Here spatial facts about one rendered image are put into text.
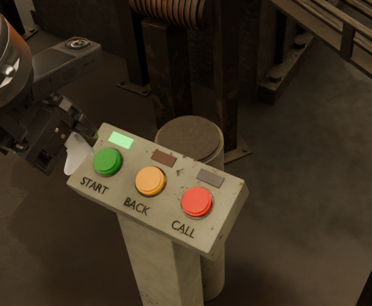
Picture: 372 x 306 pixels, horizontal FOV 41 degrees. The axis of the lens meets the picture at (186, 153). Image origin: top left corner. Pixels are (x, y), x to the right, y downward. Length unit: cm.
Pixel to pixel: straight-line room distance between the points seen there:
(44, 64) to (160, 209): 25
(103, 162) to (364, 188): 93
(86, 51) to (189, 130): 34
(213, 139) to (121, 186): 21
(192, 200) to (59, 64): 25
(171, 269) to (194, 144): 21
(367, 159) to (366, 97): 28
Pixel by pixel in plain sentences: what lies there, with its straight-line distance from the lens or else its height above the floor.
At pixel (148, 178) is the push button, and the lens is 68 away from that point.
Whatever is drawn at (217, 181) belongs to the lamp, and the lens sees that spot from 66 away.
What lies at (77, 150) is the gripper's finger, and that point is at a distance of 62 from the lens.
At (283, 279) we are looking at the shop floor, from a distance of 129.
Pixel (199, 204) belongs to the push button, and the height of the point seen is 61.
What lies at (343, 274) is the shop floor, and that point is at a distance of 132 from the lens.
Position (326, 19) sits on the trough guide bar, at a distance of 80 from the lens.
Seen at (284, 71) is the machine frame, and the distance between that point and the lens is 170.
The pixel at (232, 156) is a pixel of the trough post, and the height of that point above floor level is 1.
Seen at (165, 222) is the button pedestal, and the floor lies 59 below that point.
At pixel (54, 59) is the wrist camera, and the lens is 56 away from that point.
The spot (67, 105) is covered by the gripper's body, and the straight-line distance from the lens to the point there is 55.
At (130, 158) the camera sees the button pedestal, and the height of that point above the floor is 61.
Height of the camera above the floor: 114
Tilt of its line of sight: 48 degrees down
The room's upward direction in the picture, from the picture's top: 5 degrees counter-clockwise
